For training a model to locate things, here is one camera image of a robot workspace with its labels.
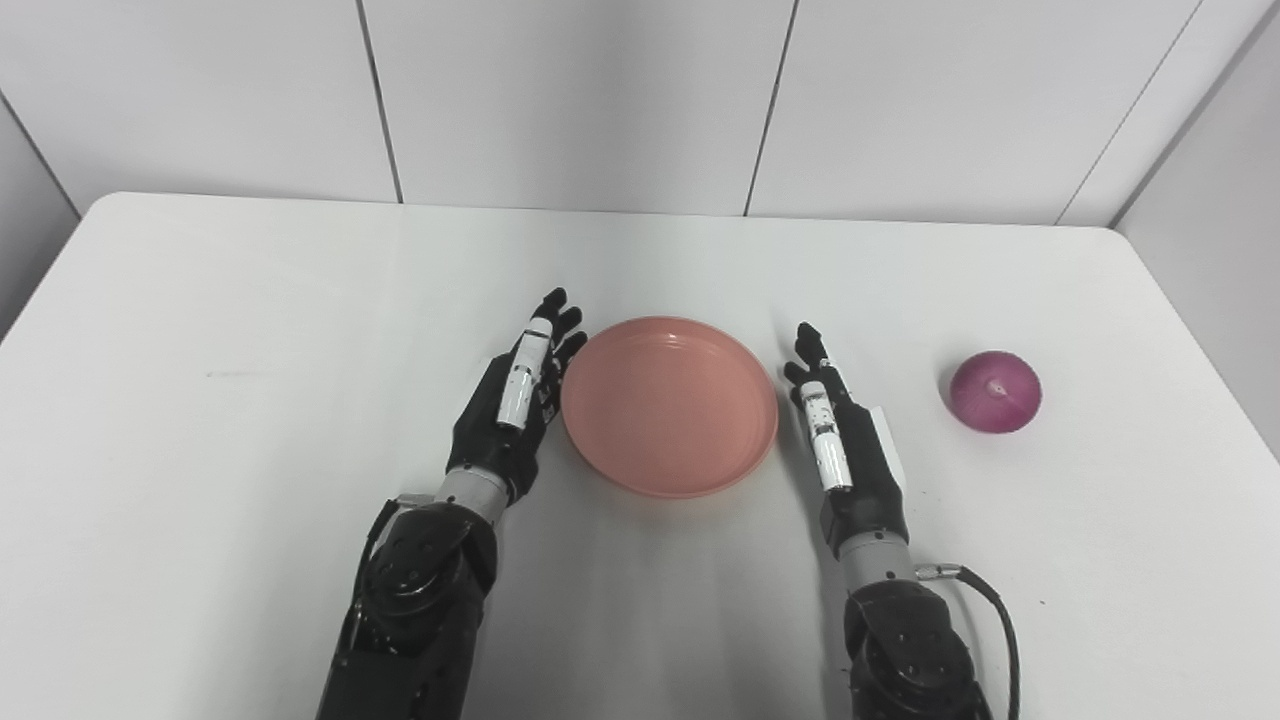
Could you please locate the purple red onion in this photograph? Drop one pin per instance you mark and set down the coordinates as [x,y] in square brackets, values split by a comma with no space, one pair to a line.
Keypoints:
[995,392]

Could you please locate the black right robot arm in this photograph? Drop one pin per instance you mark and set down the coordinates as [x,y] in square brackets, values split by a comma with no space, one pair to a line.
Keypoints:
[910,650]

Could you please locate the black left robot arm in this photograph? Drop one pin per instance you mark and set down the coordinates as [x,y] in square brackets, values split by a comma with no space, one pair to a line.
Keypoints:
[420,610]

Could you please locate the pink round plate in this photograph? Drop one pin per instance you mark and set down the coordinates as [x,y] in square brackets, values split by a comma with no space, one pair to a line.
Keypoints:
[668,405]

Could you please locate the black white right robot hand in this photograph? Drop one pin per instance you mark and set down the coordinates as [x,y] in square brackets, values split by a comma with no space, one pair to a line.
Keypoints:
[865,470]

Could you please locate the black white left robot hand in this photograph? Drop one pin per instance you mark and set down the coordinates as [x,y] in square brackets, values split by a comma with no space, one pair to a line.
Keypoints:
[485,435]

